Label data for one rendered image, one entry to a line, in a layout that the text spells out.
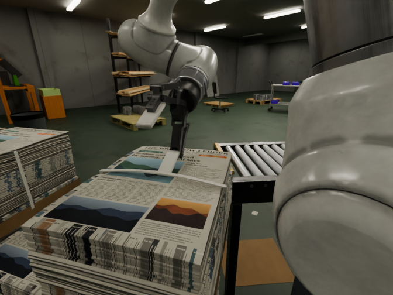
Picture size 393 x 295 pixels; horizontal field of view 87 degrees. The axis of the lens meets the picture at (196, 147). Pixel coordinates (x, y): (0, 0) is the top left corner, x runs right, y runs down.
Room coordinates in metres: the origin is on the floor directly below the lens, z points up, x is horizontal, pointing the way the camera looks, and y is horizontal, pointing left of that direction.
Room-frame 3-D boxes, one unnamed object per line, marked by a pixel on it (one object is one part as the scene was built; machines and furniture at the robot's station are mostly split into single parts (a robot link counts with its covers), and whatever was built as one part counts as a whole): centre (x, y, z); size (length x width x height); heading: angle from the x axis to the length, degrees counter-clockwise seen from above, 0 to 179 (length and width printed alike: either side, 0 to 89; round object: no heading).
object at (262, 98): (9.23, -2.94, 0.19); 1.35 x 0.93 x 0.38; 129
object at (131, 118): (5.41, 1.56, 0.19); 1.36 x 0.96 x 0.38; 40
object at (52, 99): (6.35, 4.95, 1.03); 1.63 x 1.42 x 2.06; 39
